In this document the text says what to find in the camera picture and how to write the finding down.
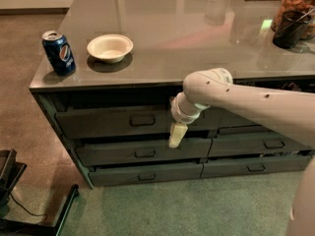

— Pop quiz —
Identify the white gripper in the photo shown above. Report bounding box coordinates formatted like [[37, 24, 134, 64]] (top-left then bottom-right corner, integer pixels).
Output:
[[168, 92, 209, 148]]

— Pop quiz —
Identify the grey drawer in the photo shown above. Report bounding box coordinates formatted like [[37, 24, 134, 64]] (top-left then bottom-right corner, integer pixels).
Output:
[[201, 155, 312, 178], [89, 162, 203, 187], [219, 110, 257, 128], [209, 132, 309, 157], [54, 102, 226, 140], [76, 138, 212, 166]]

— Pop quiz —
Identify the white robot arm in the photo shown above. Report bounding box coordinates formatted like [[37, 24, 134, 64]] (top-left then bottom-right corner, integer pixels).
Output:
[[168, 68, 315, 236]]

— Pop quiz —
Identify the grey drawer cabinet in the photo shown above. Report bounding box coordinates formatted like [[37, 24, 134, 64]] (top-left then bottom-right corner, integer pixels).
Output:
[[31, 0, 314, 187]]

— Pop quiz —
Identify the white paper bowl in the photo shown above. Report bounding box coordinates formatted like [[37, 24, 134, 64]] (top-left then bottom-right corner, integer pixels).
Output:
[[87, 34, 134, 64]]

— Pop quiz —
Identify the blue Pepsi can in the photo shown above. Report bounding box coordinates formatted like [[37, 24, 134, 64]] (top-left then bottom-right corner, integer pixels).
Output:
[[42, 30, 76, 76]]

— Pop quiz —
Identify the dark cup with utensil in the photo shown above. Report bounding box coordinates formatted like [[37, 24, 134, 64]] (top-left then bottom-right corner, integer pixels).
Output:
[[273, 10, 314, 49]]

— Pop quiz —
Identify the black stand base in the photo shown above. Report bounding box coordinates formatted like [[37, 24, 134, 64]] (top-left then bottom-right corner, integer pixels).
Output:
[[1, 150, 81, 236]]

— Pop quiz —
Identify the clear jar of snacks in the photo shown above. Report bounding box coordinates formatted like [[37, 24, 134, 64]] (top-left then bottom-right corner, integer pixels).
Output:
[[272, 0, 315, 40]]

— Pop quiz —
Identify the black cable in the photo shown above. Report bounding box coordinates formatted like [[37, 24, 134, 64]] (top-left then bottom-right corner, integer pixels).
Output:
[[9, 192, 48, 218]]

